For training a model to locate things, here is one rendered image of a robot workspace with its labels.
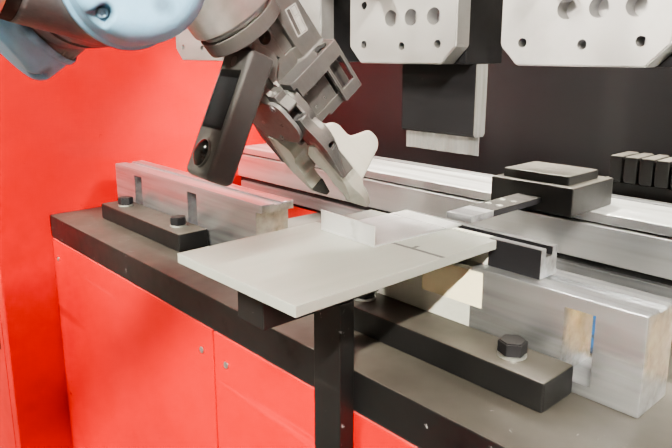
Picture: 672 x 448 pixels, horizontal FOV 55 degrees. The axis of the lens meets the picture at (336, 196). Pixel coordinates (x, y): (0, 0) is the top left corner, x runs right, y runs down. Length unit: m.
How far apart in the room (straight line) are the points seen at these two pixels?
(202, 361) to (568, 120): 0.73
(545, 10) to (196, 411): 0.71
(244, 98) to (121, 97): 0.90
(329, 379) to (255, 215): 0.36
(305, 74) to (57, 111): 0.87
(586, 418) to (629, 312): 0.10
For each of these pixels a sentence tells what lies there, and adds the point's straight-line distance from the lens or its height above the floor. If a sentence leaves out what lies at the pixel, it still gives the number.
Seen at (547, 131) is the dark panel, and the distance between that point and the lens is 1.23.
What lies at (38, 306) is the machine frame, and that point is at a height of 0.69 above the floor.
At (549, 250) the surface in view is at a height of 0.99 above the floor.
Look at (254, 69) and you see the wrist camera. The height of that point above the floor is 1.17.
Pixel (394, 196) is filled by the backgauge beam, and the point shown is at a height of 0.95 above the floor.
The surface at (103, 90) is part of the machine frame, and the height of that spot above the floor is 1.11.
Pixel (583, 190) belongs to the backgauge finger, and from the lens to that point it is 0.87.
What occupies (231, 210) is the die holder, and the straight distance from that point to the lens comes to 1.01.
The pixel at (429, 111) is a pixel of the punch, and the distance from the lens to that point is 0.72.
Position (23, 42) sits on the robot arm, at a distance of 0.47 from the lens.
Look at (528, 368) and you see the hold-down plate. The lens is 0.64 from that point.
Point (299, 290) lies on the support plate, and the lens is 0.53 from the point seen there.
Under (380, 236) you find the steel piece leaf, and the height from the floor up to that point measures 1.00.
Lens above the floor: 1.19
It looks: 12 degrees down
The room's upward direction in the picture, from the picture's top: straight up
